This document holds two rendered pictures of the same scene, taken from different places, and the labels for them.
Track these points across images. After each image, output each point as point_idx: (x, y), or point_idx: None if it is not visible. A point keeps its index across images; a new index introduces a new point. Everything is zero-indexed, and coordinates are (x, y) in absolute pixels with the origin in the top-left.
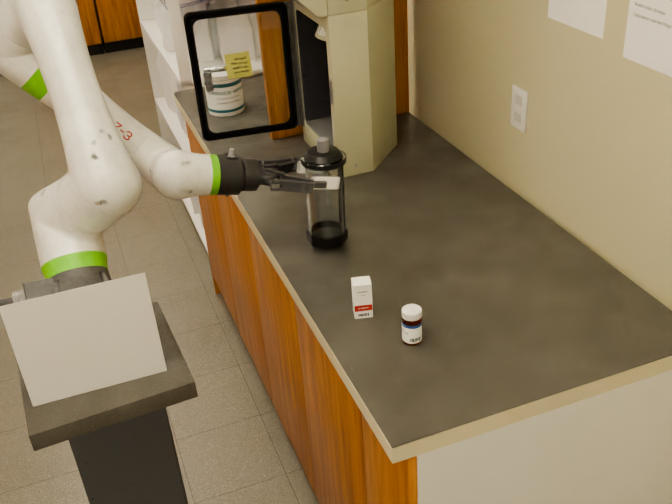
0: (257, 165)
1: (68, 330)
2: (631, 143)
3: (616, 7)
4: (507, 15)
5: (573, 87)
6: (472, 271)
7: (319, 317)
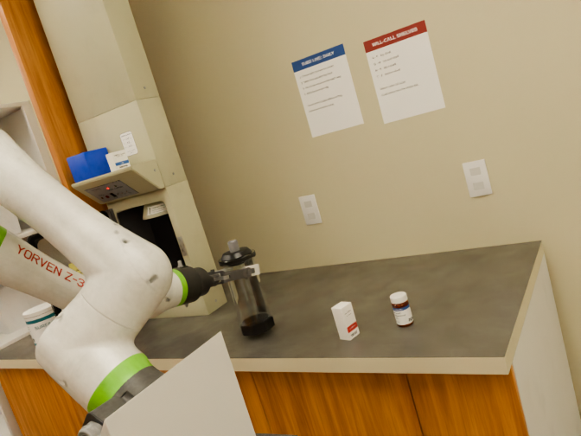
0: (202, 268)
1: (175, 427)
2: (414, 169)
3: (367, 99)
4: (276, 157)
5: (352, 166)
6: (376, 290)
7: (324, 354)
